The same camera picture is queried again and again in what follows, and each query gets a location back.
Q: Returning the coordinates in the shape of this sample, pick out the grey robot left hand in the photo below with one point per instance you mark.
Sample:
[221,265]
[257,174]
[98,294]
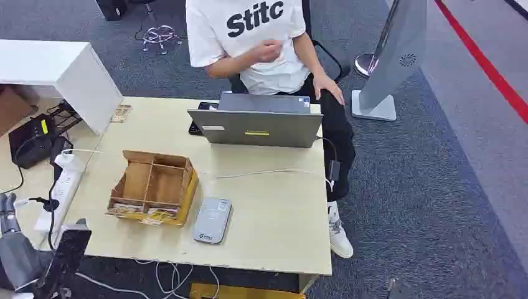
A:
[16,260]

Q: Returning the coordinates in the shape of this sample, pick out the grey card case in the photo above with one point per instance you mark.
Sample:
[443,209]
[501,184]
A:
[212,221]

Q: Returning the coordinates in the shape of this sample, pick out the person's right hand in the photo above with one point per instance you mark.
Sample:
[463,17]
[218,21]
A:
[267,51]

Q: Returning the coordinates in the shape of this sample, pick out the person's left hand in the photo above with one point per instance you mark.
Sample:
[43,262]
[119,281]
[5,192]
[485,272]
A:
[328,86]

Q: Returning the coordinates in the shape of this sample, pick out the open grey laptop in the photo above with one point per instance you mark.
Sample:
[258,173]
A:
[255,130]

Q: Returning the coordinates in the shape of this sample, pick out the brown cardboard box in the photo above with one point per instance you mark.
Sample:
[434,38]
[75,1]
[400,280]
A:
[14,108]

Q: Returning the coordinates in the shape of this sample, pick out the chrome chair base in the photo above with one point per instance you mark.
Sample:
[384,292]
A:
[161,36]

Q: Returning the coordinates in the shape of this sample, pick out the grey kiosk stand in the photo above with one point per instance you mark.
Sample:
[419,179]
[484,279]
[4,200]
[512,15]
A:
[392,57]

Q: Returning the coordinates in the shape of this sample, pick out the black box device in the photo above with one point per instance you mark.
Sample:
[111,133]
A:
[29,142]

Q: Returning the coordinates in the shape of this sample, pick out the pale desk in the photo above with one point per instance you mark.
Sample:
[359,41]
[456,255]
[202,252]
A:
[264,214]

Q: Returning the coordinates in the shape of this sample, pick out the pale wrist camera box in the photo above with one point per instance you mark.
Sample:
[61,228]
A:
[76,225]

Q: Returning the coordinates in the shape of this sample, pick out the black cabinet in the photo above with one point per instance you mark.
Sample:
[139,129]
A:
[111,8]

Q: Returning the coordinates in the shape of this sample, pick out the chrome stanchion post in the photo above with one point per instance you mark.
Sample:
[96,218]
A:
[367,64]

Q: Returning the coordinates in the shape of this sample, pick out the printed card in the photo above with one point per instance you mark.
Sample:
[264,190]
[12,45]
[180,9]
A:
[121,113]

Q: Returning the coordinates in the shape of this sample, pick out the white cabinet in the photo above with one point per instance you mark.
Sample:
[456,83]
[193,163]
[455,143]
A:
[74,74]

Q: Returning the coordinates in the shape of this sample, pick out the white power strip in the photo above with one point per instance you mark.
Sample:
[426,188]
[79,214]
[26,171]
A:
[62,194]

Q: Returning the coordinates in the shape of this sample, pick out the person's hand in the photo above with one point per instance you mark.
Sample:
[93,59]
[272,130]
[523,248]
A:
[328,86]
[267,51]

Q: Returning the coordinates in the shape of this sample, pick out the black laptop charger brick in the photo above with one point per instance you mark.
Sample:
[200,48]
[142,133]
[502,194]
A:
[333,170]

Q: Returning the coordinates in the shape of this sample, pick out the yellow box under desk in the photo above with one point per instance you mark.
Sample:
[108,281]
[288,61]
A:
[243,292]

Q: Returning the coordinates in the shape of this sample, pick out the person's white shoe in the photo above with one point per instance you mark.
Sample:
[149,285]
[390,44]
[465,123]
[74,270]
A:
[339,235]

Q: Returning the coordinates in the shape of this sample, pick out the wooden card box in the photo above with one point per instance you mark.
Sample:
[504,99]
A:
[154,187]

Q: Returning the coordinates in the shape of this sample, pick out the closed grey laptop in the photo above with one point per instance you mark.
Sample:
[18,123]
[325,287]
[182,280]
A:
[264,103]

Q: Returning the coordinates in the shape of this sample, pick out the white charger plug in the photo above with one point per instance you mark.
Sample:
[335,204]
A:
[70,160]

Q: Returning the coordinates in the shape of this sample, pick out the person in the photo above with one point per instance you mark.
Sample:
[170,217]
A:
[264,49]

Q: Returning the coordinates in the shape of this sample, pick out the black power adapter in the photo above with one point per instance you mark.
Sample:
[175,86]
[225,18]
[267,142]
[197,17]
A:
[61,149]

